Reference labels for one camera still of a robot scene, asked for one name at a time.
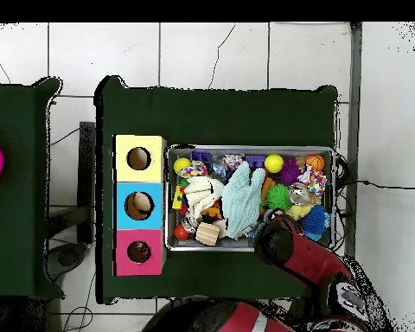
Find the purple spiky ball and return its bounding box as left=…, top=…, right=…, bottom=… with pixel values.
left=277, top=157, right=303, bottom=188

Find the yellow plush duck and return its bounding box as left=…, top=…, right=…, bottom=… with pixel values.
left=285, top=202, right=313, bottom=221

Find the orange toy basketball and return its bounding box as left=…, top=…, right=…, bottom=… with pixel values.
left=303, top=153, right=326, bottom=173

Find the polka dot cloth toy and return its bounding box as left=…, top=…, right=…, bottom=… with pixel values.
left=297, top=164, right=329, bottom=199
left=179, top=160, right=208, bottom=179

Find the striped wooden block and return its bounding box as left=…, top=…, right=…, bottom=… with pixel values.
left=195, top=221, right=221, bottom=247

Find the wooden box with three holes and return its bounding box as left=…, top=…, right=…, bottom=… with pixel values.
left=112, top=134, right=168, bottom=277

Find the dark green table cloth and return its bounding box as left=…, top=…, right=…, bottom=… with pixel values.
left=0, top=77, right=65, bottom=300
left=94, top=75, right=340, bottom=305

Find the red ball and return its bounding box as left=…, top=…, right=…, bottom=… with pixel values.
left=173, top=223, right=190, bottom=241

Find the green spiky puffer toy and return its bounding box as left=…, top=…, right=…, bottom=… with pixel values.
left=265, top=183, right=292, bottom=213

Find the blue spiky puffer toy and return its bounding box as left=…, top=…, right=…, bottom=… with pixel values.
left=299, top=204, right=331, bottom=242

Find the yellow ball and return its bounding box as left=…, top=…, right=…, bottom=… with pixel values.
left=173, top=156, right=192, bottom=175
left=264, top=153, right=285, bottom=174

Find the black power cable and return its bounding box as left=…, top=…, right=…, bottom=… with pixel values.
left=335, top=179, right=415, bottom=190

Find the mint green cloth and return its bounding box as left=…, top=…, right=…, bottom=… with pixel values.
left=220, top=160, right=266, bottom=241

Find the clear mesh bin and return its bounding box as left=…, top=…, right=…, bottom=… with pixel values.
left=164, top=144, right=336, bottom=252

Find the cream cloth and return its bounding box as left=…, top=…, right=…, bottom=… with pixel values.
left=183, top=176, right=225, bottom=220

